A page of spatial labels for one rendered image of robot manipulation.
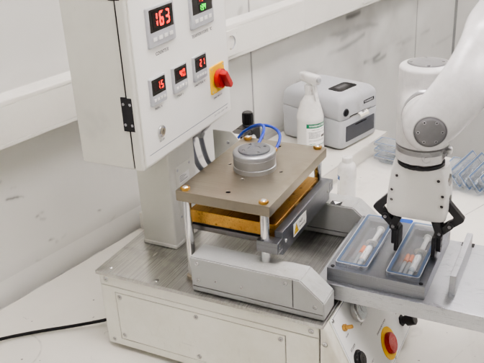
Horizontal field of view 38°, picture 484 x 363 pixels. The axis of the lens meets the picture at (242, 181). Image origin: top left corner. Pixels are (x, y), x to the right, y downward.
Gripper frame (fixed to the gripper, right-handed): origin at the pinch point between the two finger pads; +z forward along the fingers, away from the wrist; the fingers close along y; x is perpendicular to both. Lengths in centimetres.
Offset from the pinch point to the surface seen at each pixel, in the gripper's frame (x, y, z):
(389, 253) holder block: 2.1, 4.1, 2.1
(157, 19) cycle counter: 9, 42, -38
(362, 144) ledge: -91, 38, 22
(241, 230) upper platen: 10.3, 28.2, -2.0
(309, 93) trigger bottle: -79, 50, 3
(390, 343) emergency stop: 1.3, 3.4, 21.5
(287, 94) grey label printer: -89, 62, 8
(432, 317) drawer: 11.1, -5.6, 6.7
